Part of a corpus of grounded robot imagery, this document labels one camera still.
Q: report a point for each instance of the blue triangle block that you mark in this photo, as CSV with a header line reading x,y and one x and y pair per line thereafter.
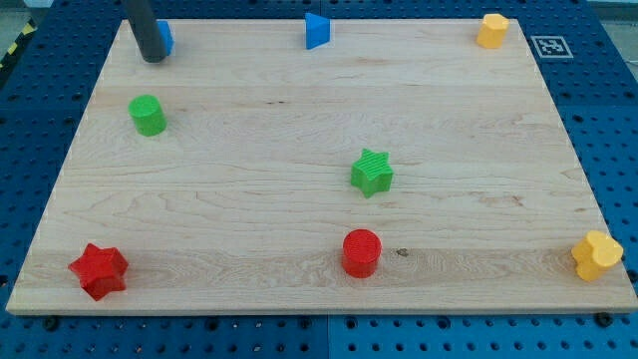
x,y
317,30

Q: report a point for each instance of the green star block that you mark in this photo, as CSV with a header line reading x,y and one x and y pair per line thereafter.
x,y
372,173

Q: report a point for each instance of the red cylinder block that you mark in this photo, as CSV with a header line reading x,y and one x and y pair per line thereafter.
x,y
361,249

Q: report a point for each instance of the wooden board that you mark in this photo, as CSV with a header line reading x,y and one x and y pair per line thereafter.
x,y
242,203

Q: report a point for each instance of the green cylinder block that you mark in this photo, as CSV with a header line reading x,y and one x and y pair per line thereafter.
x,y
147,115

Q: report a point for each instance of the blue cube block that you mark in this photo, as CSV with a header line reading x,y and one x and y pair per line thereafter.
x,y
166,34

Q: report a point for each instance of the yellow hexagon block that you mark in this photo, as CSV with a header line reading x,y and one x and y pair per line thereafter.
x,y
492,31

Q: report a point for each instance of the red star block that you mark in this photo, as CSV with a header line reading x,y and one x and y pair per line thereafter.
x,y
100,271

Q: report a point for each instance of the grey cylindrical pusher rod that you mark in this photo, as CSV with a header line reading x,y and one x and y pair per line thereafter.
x,y
146,30

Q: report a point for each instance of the white fiducial marker tag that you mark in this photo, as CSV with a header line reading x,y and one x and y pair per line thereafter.
x,y
551,47

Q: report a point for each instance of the yellow heart block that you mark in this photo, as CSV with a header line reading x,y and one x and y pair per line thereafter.
x,y
595,253

